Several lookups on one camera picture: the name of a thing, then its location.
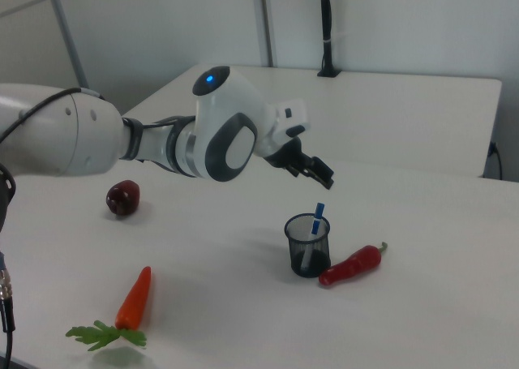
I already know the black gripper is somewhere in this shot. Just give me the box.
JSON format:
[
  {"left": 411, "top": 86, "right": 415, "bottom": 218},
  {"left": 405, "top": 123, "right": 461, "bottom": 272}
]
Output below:
[{"left": 268, "top": 137, "right": 335, "bottom": 190}]

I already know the white marker with blue cap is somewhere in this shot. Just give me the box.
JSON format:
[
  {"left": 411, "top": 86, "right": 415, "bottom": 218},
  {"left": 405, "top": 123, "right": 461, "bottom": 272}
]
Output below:
[{"left": 302, "top": 201, "right": 327, "bottom": 276}]

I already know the black mesh pen cup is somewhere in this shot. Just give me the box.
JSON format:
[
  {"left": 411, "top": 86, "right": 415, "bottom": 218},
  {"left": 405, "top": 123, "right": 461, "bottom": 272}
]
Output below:
[{"left": 284, "top": 212, "right": 332, "bottom": 279}]

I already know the white rectangular table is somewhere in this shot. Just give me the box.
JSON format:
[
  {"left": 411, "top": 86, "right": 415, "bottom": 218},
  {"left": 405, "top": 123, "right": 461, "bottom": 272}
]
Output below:
[{"left": 121, "top": 63, "right": 503, "bottom": 178}]

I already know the red chili pepper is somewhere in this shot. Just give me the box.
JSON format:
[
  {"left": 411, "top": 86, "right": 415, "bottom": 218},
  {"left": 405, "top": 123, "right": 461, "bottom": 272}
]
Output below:
[{"left": 318, "top": 241, "right": 389, "bottom": 288}]

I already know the black clamped pole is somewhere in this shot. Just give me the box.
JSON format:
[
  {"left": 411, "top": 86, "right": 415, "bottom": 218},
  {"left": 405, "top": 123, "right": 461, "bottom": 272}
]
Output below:
[{"left": 316, "top": 0, "right": 341, "bottom": 79}]

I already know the dark red apple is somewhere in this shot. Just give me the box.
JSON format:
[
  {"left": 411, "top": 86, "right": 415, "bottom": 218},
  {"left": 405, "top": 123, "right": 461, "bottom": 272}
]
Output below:
[{"left": 105, "top": 179, "right": 142, "bottom": 217}]

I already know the orange toy carrot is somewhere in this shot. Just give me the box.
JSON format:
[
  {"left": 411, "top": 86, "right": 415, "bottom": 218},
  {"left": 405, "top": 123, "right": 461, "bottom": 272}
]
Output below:
[{"left": 65, "top": 265, "right": 152, "bottom": 352}]

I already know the wall plug with black cable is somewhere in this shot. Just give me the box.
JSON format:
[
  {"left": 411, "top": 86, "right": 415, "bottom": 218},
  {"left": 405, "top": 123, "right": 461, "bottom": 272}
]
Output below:
[{"left": 488, "top": 140, "right": 504, "bottom": 180}]

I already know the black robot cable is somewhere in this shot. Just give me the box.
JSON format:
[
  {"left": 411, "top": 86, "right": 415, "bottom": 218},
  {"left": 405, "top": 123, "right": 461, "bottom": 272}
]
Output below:
[{"left": 0, "top": 87, "right": 105, "bottom": 369}]

